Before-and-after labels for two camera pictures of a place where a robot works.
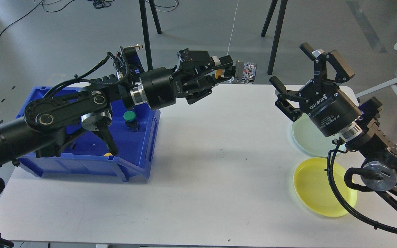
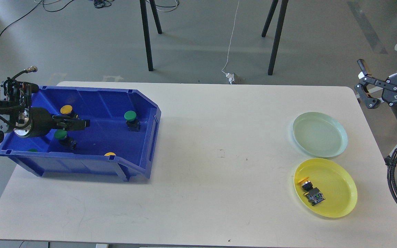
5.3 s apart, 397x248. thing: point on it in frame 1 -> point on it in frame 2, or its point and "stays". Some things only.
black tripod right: [277, 31] stays
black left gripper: [160, 86] -> [42, 121]
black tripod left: [143, 8] stays
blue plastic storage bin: [135, 133] stays
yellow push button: [245, 73] -> [314, 195]
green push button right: [132, 123] stays
